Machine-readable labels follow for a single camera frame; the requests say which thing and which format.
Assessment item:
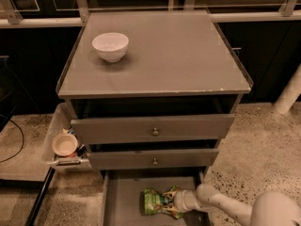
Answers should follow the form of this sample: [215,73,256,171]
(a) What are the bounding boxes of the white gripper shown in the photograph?
[163,188,201,217]

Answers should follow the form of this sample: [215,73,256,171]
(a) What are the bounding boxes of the green rice chip bag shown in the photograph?
[143,186,184,220]

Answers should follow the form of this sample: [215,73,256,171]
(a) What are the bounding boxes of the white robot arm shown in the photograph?
[176,103,301,226]

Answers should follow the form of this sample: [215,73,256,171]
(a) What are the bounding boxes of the grey bottom drawer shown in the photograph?
[99,168,213,226]

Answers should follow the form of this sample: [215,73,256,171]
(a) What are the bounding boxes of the grey drawer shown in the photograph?
[71,114,234,144]
[88,149,219,170]
[99,168,213,226]

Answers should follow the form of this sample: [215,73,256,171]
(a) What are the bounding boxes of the grey middle drawer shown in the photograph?
[88,149,219,170]

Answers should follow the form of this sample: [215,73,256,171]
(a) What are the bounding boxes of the grey top drawer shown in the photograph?
[71,114,234,144]

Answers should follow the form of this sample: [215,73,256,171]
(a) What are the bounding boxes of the grey drawer cabinet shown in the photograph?
[55,10,254,226]

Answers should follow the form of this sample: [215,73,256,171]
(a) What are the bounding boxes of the clear plastic storage bin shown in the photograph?
[41,103,91,173]

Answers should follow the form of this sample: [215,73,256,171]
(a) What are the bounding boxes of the small beige bowl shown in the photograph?
[52,133,78,156]

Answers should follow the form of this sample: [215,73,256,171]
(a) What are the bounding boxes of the white ceramic bowl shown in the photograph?
[92,32,129,62]

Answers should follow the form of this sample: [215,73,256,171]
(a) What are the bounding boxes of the black floor cable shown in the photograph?
[0,113,25,164]

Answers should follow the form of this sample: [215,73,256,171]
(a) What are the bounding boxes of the metal railing frame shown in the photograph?
[0,0,301,27]

